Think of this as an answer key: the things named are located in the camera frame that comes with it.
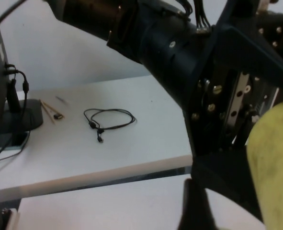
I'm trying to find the yellow plastic cup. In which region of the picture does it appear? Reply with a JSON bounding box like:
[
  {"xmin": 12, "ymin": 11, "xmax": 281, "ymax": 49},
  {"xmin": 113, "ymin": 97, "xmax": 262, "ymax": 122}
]
[{"xmin": 246, "ymin": 100, "xmax": 283, "ymax": 230}]

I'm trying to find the wooden stick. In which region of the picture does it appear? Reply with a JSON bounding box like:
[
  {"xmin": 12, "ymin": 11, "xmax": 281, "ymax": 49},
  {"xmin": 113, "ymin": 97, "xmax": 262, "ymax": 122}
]
[
  {"xmin": 41, "ymin": 101, "xmax": 65, "ymax": 118},
  {"xmin": 39, "ymin": 99, "xmax": 56, "ymax": 125}
]

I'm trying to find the white side table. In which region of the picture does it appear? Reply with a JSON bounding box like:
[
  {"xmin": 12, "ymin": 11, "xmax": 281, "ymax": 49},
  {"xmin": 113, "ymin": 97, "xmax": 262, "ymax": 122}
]
[{"xmin": 0, "ymin": 75, "xmax": 194, "ymax": 204}]

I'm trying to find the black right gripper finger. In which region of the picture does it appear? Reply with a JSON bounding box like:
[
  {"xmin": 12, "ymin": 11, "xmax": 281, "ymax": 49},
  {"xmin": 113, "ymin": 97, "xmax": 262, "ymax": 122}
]
[{"xmin": 177, "ymin": 178, "xmax": 217, "ymax": 230}]

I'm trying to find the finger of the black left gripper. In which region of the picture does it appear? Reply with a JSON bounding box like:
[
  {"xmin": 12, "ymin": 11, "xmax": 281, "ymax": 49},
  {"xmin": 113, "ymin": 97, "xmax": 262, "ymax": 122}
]
[{"xmin": 204, "ymin": 0, "xmax": 283, "ymax": 96}]

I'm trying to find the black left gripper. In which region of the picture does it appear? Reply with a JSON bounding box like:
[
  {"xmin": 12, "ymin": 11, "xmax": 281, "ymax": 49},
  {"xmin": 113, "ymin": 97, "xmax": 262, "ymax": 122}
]
[{"xmin": 183, "ymin": 64, "xmax": 281, "ymax": 224}]

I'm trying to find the coiled black usb cable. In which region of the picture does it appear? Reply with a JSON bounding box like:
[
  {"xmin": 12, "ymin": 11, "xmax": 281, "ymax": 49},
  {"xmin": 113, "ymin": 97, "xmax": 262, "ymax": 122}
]
[{"xmin": 83, "ymin": 108, "xmax": 136, "ymax": 144}]

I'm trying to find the flat phone with teal edge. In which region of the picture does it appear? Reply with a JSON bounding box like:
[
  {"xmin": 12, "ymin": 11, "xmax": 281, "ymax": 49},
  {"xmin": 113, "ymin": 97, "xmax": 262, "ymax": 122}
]
[{"xmin": 0, "ymin": 131, "xmax": 30, "ymax": 151}]

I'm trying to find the black arm wire bundle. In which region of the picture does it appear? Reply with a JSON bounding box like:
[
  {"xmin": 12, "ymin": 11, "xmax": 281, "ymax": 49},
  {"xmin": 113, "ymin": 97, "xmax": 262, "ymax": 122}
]
[{"xmin": 177, "ymin": 0, "xmax": 214, "ymax": 33}]

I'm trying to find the black monitor stand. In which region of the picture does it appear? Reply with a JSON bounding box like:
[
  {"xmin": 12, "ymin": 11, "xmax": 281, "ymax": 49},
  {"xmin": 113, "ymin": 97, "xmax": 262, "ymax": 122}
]
[{"xmin": 2, "ymin": 79, "xmax": 44, "ymax": 132}]

